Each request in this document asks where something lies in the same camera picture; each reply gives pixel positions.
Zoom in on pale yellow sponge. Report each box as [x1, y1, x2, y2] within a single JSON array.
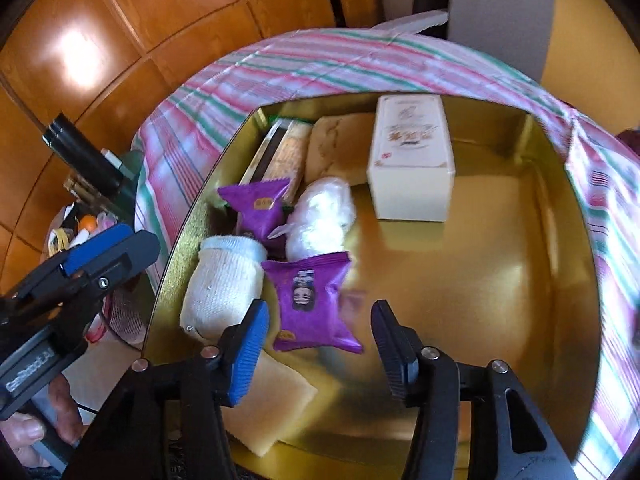
[[227, 347, 320, 458]]

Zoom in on striped tablecloth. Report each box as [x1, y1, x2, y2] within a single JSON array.
[[131, 27, 640, 480]]

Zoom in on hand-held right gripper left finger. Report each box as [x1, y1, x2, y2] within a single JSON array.
[[75, 299, 271, 480]]

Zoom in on person's left hand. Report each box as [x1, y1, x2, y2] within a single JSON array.
[[0, 372, 86, 468]]

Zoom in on white sock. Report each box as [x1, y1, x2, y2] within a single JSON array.
[[180, 235, 269, 344]]

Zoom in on beige sponge pad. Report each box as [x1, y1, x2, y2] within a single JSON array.
[[304, 112, 379, 187]]

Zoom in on white carton box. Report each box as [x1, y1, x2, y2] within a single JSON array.
[[366, 94, 457, 222]]

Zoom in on white plastic bag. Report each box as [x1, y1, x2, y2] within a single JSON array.
[[284, 177, 357, 262]]

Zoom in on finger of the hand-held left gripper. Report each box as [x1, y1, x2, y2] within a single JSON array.
[[20, 224, 135, 297], [60, 231, 162, 311]]

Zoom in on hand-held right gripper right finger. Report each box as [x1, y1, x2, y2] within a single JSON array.
[[371, 300, 576, 480]]

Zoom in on purple snack packet orange label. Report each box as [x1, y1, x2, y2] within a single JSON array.
[[217, 177, 302, 252]]

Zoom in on black cylinder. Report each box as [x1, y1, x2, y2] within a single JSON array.
[[42, 114, 127, 197]]

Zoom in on purple snack packet dark picture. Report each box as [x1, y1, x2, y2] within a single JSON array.
[[261, 251, 364, 356]]

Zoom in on green biscuit packet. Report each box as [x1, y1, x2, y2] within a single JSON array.
[[239, 117, 316, 196]]

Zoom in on pink mesh basket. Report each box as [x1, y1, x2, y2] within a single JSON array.
[[85, 260, 157, 347]]

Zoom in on grey yellow blue chair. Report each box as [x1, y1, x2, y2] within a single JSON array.
[[374, 0, 640, 107]]

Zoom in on dark red cloth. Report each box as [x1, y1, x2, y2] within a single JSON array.
[[616, 129, 640, 162]]

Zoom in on gold tin box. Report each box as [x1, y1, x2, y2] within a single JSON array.
[[142, 92, 599, 480]]

